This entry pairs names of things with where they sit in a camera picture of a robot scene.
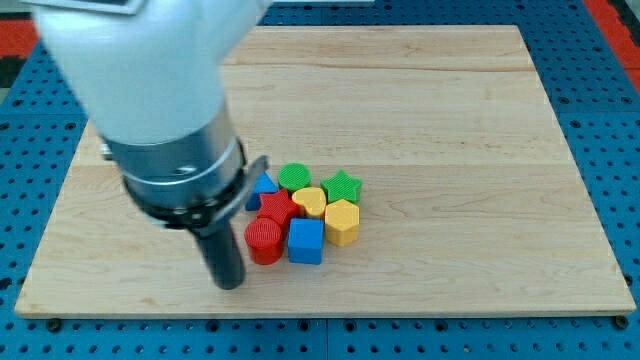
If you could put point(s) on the green star block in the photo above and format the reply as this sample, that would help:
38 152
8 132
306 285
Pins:
342 186

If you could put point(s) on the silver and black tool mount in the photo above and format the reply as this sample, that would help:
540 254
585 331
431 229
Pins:
197 182

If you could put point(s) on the blue triangle block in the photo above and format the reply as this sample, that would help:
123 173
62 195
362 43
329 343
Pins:
264 185

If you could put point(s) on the red star block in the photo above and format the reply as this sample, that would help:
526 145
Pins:
279 208

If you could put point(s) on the yellow hexagon block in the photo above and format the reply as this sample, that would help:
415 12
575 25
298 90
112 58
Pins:
342 221

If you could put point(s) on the light wooden board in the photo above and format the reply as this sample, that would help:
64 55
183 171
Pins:
472 204

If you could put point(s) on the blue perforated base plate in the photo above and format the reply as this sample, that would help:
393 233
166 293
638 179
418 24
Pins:
598 109

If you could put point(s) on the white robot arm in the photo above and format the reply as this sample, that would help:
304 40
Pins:
148 75

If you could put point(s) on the red cylinder block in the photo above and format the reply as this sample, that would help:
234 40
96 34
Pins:
264 239

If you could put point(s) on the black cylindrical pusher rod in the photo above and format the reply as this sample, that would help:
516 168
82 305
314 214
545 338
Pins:
222 256

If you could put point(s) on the green cylinder block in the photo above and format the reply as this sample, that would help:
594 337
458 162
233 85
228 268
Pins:
294 176

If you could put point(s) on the yellow heart block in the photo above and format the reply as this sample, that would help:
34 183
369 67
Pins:
311 201

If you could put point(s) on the blue cube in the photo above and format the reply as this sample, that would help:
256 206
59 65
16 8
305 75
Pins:
306 241

